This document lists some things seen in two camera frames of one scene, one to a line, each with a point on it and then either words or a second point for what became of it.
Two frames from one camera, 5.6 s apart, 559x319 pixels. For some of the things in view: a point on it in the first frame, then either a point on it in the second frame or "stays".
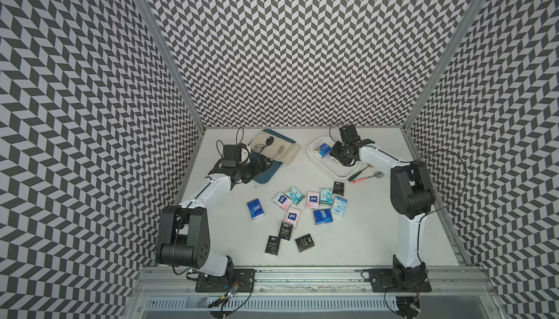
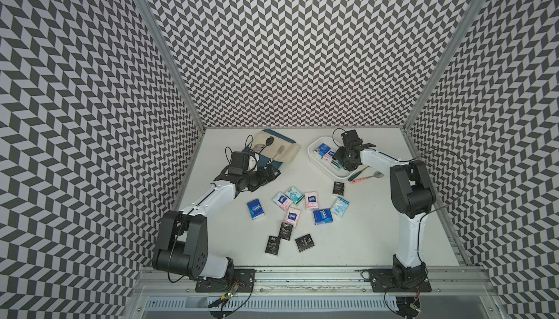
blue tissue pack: [322, 217] stays
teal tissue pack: [326, 195] → [336, 164]
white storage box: [319, 153] stays
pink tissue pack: [312, 199] stays
